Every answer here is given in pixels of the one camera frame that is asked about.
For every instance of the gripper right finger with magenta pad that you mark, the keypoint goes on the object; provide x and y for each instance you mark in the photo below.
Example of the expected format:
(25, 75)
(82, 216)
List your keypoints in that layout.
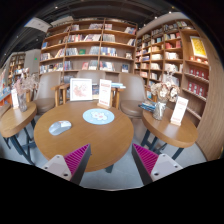
(152, 166)

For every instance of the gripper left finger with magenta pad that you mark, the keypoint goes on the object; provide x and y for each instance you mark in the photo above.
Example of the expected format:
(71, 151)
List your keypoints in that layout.
(70, 167)

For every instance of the grey computer mouse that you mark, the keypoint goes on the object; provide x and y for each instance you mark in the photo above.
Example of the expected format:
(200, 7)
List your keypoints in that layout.
(59, 127)

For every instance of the round blue floral mouse pad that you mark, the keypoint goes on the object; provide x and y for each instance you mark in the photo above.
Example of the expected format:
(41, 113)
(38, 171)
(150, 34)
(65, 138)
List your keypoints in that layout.
(98, 116)

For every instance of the round wooden right table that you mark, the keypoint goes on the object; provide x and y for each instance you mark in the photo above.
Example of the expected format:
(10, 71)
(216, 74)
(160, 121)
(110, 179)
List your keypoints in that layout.
(182, 136)

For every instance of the round wooden table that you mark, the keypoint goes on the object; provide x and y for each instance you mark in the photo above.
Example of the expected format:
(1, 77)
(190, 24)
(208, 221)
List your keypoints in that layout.
(182, 136)
(13, 121)
(109, 142)

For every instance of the round wooden centre table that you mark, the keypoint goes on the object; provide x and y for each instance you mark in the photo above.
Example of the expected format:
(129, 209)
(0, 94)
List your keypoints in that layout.
(109, 142)

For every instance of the stack of books on chair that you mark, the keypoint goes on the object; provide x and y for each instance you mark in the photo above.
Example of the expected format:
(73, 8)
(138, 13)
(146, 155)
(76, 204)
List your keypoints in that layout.
(148, 107)

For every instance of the white sign on right table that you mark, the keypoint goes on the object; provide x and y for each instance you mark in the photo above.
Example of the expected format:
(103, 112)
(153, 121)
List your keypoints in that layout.
(179, 111)

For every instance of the white sign on table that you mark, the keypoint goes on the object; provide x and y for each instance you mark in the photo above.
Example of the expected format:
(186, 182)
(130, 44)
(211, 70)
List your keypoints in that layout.
(14, 97)
(179, 111)

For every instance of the round wooden left table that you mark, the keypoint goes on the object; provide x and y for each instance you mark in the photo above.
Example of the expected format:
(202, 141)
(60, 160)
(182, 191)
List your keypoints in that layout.
(13, 121)

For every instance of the beige armchair left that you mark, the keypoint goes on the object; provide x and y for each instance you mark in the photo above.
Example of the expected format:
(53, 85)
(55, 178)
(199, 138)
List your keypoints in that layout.
(48, 92)

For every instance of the beige armchair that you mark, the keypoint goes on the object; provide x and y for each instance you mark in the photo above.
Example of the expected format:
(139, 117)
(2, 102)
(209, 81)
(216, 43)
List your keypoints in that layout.
(48, 92)
(133, 95)

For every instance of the glass vase with white flowers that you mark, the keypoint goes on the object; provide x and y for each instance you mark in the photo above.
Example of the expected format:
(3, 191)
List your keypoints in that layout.
(164, 91)

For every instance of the beige armchair right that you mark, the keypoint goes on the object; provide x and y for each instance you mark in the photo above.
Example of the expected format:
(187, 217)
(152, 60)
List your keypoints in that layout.
(133, 95)

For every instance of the framed floral picture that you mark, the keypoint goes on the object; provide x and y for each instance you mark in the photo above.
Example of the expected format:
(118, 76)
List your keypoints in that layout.
(80, 89)

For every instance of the white sign on left table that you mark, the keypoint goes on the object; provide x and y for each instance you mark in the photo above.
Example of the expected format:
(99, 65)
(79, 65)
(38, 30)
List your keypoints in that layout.
(14, 97)

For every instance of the white red standing sign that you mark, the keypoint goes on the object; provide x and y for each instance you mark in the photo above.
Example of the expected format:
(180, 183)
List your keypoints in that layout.
(105, 93)

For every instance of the glass vase with dried flowers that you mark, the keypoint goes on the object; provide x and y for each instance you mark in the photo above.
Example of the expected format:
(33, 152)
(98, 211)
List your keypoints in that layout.
(26, 82)

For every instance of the distant left bookshelf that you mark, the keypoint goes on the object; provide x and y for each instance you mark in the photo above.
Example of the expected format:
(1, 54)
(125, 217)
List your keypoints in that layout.
(16, 65)

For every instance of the wooden centre bookshelf with books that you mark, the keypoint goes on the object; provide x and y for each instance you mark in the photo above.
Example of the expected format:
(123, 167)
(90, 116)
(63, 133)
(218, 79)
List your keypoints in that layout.
(89, 44)

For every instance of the wooden bookshelf with books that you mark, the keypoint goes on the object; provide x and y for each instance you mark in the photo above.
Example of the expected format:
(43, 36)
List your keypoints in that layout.
(89, 44)
(165, 43)

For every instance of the yellow poster on shelf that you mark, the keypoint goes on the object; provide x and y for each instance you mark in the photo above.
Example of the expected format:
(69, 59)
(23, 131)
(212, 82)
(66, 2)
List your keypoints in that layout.
(198, 47)

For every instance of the wooden right bookshelf with books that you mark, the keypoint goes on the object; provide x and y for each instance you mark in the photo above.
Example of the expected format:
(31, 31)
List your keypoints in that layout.
(165, 43)

